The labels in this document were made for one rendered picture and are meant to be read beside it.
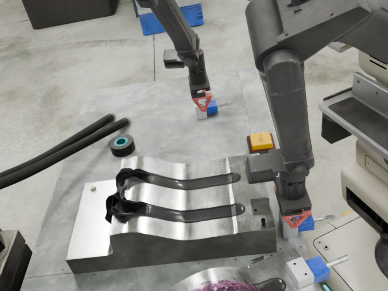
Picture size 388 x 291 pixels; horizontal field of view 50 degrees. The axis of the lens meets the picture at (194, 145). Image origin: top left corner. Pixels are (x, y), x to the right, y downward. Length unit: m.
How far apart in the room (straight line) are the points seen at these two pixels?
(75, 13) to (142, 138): 3.58
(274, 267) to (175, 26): 0.64
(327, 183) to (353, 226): 0.59
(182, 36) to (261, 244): 0.58
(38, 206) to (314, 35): 2.26
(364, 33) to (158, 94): 1.19
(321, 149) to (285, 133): 1.82
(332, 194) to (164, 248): 1.40
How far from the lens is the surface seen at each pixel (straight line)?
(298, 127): 0.69
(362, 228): 1.77
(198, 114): 1.42
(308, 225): 1.04
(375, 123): 1.00
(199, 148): 1.31
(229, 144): 1.31
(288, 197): 0.94
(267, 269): 0.94
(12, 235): 1.30
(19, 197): 2.71
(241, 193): 1.03
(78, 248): 1.07
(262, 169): 0.86
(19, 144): 3.16
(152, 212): 1.00
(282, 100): 0.59
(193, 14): 4.11
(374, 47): 0.54
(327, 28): 0.46
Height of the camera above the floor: 1.64
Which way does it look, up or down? 39 degrees down
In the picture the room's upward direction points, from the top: 11 degrees counter-clockwise
